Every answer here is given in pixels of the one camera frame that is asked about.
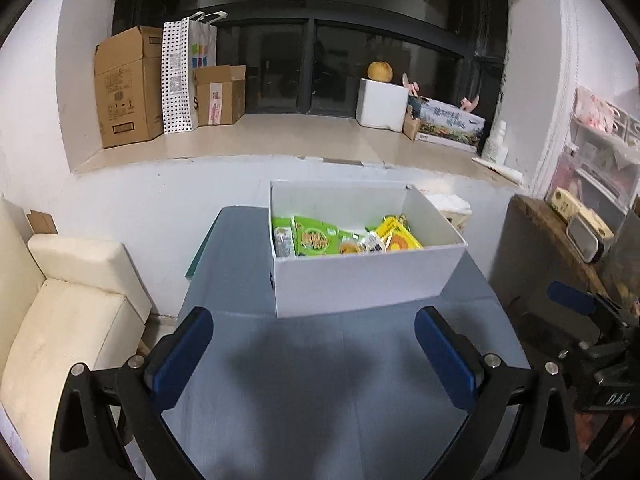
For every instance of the white rolled paper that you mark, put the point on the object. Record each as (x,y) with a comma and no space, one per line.
(500,170)

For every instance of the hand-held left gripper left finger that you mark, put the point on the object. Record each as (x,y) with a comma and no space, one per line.
(182,355)

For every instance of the grey blue tablecloth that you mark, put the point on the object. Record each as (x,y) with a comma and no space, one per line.
(310,370)

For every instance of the dotted white paper bag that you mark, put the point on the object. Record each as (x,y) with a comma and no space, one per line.
(177,85)

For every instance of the white foam box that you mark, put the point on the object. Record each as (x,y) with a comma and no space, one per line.
(382,105)

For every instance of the black framed window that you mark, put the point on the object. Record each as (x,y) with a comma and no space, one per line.
(310,35)

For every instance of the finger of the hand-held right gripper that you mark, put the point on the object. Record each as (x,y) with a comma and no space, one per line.
(570,296)

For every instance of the pink floral pouch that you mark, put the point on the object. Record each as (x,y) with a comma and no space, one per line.
(597,110)

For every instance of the large yellow snack packet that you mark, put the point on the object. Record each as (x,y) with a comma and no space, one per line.
(397,239)

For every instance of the landscape printed carton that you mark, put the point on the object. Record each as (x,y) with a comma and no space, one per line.
(450,125)

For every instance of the small open cardboard box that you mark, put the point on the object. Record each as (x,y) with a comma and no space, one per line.
(220,95)

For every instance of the cream leather armchair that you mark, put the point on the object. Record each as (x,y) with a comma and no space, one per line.
(65,320)

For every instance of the tall brown cardboard box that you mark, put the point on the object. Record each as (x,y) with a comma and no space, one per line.
(127,85)

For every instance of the white cardboard box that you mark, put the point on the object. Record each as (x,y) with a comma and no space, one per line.
(360,280)

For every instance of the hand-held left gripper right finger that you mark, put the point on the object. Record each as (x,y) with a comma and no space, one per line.
(447,360)

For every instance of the yellow pomelo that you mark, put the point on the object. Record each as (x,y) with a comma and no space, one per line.
(379,71)

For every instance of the clear plastic drawer cabinet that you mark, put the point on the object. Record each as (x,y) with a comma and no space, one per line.
(595,180)

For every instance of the green white snack packet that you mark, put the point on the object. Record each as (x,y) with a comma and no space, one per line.
(282,242)

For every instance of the round wooden side table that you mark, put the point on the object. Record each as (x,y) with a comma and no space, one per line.
(540,230)

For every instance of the white label snack packet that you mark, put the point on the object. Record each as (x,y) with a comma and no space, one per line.
(372,243)

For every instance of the brown paper bag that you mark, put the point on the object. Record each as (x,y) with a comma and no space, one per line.
(411,127)

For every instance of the flat cardboard piece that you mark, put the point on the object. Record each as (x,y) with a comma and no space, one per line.
(42,222)

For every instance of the grey white lidded container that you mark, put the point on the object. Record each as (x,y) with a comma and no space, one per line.
(582,240)

